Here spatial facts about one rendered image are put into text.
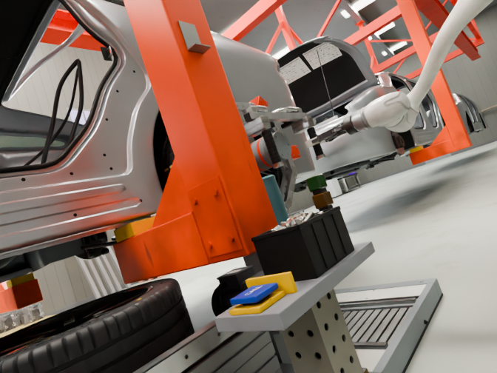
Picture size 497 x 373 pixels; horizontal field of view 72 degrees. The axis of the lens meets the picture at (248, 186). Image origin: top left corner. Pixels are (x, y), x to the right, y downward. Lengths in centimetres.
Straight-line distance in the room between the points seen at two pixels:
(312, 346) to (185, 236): 49
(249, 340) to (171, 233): 39
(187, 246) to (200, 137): 34
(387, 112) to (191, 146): 78
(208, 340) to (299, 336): 23
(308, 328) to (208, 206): 40
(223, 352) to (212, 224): 32
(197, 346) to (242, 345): 14
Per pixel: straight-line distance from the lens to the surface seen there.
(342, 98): 505
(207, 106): 95
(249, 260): 164
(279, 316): 60
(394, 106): 140
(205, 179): 93
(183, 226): 104
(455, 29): 146
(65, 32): 424
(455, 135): 488
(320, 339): 76
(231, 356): 94
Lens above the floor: 62
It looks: 4 degrees up
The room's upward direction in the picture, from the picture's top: 19 degrees counter-clockwise
